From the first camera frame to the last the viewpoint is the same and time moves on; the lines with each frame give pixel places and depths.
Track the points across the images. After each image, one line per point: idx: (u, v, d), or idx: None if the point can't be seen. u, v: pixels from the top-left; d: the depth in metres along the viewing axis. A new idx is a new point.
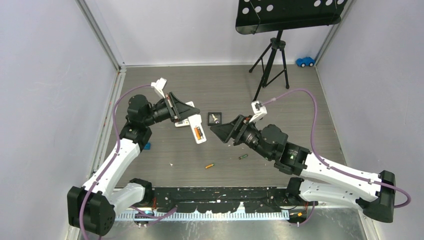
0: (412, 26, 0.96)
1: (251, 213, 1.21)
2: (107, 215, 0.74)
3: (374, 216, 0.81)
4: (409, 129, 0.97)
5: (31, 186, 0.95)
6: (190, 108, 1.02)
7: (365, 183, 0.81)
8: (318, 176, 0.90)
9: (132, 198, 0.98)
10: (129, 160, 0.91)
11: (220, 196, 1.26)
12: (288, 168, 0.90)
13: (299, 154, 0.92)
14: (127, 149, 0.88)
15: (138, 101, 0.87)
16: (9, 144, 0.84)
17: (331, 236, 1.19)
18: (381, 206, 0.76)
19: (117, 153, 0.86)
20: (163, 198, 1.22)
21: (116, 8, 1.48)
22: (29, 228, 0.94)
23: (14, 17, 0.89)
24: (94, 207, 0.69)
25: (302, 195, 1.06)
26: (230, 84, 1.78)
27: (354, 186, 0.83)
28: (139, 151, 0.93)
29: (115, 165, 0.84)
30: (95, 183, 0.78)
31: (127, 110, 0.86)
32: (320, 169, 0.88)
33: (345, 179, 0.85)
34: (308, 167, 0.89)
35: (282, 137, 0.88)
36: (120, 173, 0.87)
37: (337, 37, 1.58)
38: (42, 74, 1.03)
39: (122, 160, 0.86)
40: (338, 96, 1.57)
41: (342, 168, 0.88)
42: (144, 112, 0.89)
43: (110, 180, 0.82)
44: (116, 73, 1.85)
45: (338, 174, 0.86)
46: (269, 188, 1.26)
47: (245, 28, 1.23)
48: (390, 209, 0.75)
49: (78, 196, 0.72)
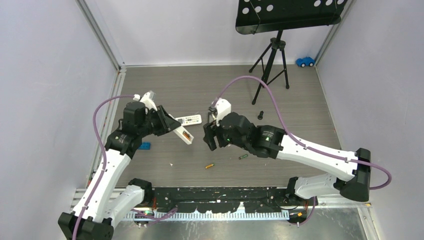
0: (413, 25, 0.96)
1: (251, 213, 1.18)
2: (103, 234, 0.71)
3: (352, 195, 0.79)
4: (409, 129, 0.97)
5: (32, 185, 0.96)
6: (176, 121, 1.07)
7: (342, 162, 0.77)
8: (296, 158, 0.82)
9: (132, 203, 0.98)
10: (119, 175, 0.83)
11: (220, 196, 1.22)
12: (263, 151, 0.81)
13: (275, 135, 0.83)
14: (115, 163, 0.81)
15: (137, 105, 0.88)
16: (10, 143, 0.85)
17: (331, 236, 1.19)
18: (357, 184, 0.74)
19: (105, 169, 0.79)
20: (163, 198, 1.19)
21: (116, 8, 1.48)
22: (30, 228, 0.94)
23: (13, 16, 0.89)
24: (86, 233, 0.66)
25: (298, 193, 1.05)
26: (230, 84, 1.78)
27: (330, 167, 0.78)
28: (128, 162, 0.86)
29: (103, 184, 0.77)
30: (84, 208, 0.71)
31: (124, 110, 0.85)
32: (297, 150, 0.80)
33: (321, 158, 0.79)
34: (284, 147, 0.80)
35: (239, 120, 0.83)
36: (111, 191, 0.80)
37: (337, 37, 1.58)
38: (42, 74, 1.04)
39: (110, 177, 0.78)
40: (338, 96, 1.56)
41: (319, 148, 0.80)
42: (140, 117, 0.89)
43: (100, 201, 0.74)
44: (116, 72, 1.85)
45: (314, 155, 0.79)
46: (269, 188, 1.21)
47: (245, 28, 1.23)
48: (366, 186, 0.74)
49: (70, 221, 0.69)
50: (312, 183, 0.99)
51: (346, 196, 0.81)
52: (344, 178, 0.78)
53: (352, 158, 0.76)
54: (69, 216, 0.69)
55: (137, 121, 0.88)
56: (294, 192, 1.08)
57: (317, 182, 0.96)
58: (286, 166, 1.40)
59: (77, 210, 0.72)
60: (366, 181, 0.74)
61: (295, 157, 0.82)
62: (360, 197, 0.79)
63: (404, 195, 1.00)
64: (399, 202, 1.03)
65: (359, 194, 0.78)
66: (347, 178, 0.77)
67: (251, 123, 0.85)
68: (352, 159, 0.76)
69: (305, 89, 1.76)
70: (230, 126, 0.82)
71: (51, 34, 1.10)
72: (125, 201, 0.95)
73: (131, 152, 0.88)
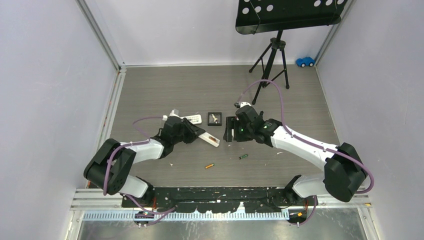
0: (413, 25, 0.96)
1: (251, 213, 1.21)
2: (124, 175, 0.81)
3: (334, 187, 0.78)
4: (409, 129, 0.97)
5: (32, 184, 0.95)
6: (201, 129, 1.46)
7: (320, 150, 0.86)
8: (285, 145, 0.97)
9: (136, 190, 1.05)
10: (150, 154, 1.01)
11: (220, 196, 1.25)
12: (261, 137, 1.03)
13: (274, 126, 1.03)
14: (155, 143, 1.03)
15: (174, 119, 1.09)
16: (10, 143, 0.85)
17: (330, 236, 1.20)
18: (329, 171, 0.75)
19: (149, 141, 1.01)
20: (163, 198, 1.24)
21: (116, 9, 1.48)
22: (29, 228, 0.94)
23: (14, 17, 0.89)
24: (124, 157, 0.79)
25: (295, 188, 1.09)
26: (230, 84, 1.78)
27: (311, 154, 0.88)
28: (158, 156, 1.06)
29: (144, 145, 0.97)
30: (130, 143, 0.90)
31: (165, 123, 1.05)
32: (285, 137, 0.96)
33: (304, 146, 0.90)
34: (275, 134, 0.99)
35: (250, 111, 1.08)
36: (144, 155, 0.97)
37: (337, 36, 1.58)
38: (42, 74, 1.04)
39: (149, 147, 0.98)
40: (338, 96, 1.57)
41: (304, 137, 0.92)
42: (176, 129, 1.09)
43: (139, 150, 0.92)
44: (116, 73, 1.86)
45: (298, 142, 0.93)
46: (269, 188, 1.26)
47: (245, 28, 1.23)
48: (338, 174, 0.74)
49: (113, 146, 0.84)
50: (308, 178, 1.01)
51: (330, 188, 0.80)
52: (320, 166, 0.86)
53: (329, 147, 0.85)
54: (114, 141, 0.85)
55: (173, 133, 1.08)
56: (290, 187, 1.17)
57: (311, 178, 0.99)
58: (286, 166, 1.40)
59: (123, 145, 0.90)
60: (339, 170, 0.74)
61: (283, 143, 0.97)
62: (341, 192, 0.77)
63: (405, 194, 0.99)
64: (399, 202, 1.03)
65: (336, 186, 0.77)
66: (323, 165, 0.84)
67: (257, 114, 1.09)
68: (330, 149, 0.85)
69: (305, 89, 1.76)
70: (238, 114, 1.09)
71: (51, 34, 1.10)
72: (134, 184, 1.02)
73: (164, 155, 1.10)
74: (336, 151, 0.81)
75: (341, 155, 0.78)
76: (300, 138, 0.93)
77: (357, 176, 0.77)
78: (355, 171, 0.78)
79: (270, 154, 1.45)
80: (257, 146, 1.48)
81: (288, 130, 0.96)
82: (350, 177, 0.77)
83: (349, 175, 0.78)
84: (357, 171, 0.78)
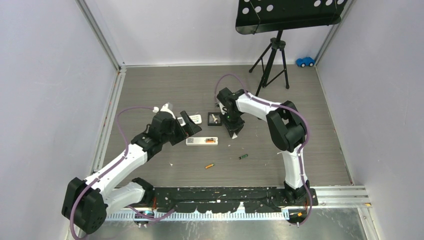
0: (413, 26, 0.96)
1: (251, 213, 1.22)
2: (97, 216, 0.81)
3: (275, 138, 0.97)
4: (409, 129, 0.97)
5: (31, 185, 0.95)
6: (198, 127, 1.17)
7: (267, 106, 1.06)
8: (245, 107, 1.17)
9: (130, 198, 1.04)
10: (132, 167, 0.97)
11: (220, 196, 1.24)
12: (229, 103, 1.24)
13: (239, 93, 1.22)
14: (135, 154, 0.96)
15: (164, 115, 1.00)
16: (9, 143, 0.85)
17: (331, 236, 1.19)
18: (269, 119, 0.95)
19: (125, 156, 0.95)
20: (163, 198, 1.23)
21: (116, 9, 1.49)
22: (29, 228, 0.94)
23: (14, 17, 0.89)
24: (89, 203, 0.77)
25: (287, 181, 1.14)
26: (230, 84, 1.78)
27: (261, 110, 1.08)
28: (144, 161, 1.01)
29: (117, 168, 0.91)
30: (96, 180, 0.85)
31: (154, 117, 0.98)
32: (245, 99, 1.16)
33: (257, 105, 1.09)
34: (239, 98, 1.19)
35: (225, 91, 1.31)
36: (122, 176, 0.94)
37: (337, 37, 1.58)
38: (42, 74, 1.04)
39: (127, 164, 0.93)
40: (338, 96, 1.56)
41: (260, 99, 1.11)
42: (165, 127, 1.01)
43: (111, 180, 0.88)
44: (116, 73, 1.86)
45: (255, 103, 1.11)
46: (269, 188, 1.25)
47: (245, 28, 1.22)
48: (275, 123, 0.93)
49: (78, 188, 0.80)
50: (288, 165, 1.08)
51: (273, 139, 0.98)
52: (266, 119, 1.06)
53: (274, 103, 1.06)
54: (78, 183, 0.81)
55: (162, 130, 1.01)
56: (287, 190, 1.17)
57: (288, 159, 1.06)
58: None
59: (89, 179, 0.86)
60: (277, 120, 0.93)
61: (244, 105, 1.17)
62: (282, 142, 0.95)
63: (404, 194, 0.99)
64: (399, 202, 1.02)
65: (277, 134, 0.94)
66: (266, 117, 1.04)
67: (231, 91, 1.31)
68: (275, 105, 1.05)
69: (305, 89, 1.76)
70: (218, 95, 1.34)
71: (51, 34, 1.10)
72: (124, 194, 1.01)
73: (150, 154, 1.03)
74: (280, 105, 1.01)
75: (284, 107, 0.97)
76: (256, 99, 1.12)
77: (294, 132, 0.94)
78: (296, 125, 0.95)
79: (270, 154, 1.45)
80: (258, 146, 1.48)
81: (249, 95, 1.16)
82: (289, 131, 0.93)
83: (289, 129, 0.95)
84: (297, 124, 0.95)
